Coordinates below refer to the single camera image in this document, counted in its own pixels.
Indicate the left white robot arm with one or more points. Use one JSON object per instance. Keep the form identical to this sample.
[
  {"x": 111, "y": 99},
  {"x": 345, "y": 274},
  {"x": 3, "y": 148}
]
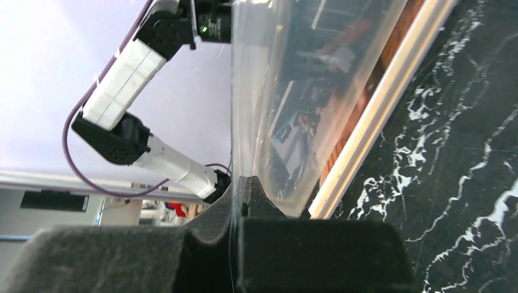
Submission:
[{"x": 102, "y": 118}]

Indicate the clear plastic sheet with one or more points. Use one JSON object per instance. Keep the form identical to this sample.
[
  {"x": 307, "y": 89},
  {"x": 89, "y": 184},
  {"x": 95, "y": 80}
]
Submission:
[{"x": 259, "y": 37}]

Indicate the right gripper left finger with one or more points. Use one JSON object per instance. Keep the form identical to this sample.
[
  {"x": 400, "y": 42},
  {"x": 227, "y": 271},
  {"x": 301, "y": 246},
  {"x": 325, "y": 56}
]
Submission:
[{"x": 188, "y": 258}]

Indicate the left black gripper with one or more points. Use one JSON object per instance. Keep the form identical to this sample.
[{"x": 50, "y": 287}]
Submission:
[{"x": 210, "y": 20}]

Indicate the printed photo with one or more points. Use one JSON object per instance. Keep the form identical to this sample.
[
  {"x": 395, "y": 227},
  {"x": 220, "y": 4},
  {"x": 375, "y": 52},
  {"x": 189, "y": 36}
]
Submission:
[{"x": 334, "y": 57}]

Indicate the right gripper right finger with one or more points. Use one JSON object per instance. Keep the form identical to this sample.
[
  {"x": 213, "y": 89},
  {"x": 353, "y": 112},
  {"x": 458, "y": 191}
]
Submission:
[{"x": 279, "y": 254}]

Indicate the wooden picture frame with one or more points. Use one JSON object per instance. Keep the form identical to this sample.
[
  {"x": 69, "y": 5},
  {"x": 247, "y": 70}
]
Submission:
[{"x": 412, "y": 48}]

